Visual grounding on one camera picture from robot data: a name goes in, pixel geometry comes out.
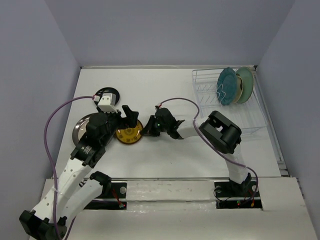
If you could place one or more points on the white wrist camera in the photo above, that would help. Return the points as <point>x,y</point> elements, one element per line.
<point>106,102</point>
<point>158,106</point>

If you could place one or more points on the yellow amber plate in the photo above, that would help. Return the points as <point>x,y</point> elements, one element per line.
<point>130,136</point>

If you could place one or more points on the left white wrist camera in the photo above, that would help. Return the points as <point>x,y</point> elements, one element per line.
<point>106,102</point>

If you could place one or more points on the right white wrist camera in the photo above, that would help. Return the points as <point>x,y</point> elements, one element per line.
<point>158,106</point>

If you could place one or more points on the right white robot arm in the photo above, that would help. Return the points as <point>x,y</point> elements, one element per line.
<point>217,131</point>

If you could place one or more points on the white wire dish rack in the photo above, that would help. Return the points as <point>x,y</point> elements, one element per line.
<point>248,116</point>

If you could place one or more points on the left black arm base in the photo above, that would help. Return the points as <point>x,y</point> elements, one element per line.
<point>112,199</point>

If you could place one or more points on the small black plate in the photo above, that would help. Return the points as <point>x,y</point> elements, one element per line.
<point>103,90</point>

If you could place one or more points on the teal scalloped plate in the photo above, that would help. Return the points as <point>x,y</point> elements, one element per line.
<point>226,86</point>

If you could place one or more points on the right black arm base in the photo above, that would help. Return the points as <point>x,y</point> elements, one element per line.
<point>226,198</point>

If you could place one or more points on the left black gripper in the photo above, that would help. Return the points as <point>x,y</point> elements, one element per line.
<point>131,119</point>

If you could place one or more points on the silver grey plate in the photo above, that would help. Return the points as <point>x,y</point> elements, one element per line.
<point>80,128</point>

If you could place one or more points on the metal rail bar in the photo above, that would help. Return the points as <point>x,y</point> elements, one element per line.
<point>170,179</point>

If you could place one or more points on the light blue flower plate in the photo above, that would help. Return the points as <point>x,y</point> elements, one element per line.
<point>248,83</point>

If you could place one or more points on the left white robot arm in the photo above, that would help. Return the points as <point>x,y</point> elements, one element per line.
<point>74,189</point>

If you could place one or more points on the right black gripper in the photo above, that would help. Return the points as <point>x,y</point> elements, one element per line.
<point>149,129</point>

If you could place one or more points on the cream and black plate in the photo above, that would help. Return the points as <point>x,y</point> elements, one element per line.
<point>239,89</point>

